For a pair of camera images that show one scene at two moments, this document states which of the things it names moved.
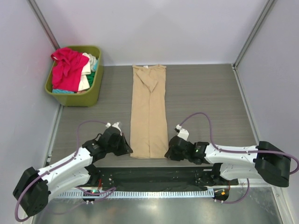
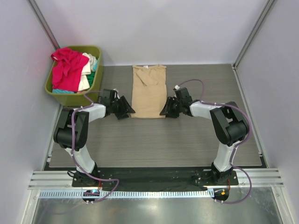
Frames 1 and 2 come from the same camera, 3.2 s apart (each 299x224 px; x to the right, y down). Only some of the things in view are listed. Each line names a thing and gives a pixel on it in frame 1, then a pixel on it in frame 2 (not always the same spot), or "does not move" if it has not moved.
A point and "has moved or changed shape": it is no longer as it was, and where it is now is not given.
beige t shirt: [149, 135] has moved or changed shape
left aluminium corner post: [43, 24] does not move
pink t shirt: [81, 91] does not move
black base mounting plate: [195, 178] does not move
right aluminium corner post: [266, 10] does not move
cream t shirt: [88, 67] does not move
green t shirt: [90, 78] does not move
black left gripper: [125, 148] -> [125, 107]
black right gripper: [170, 155] -> [167, 110]
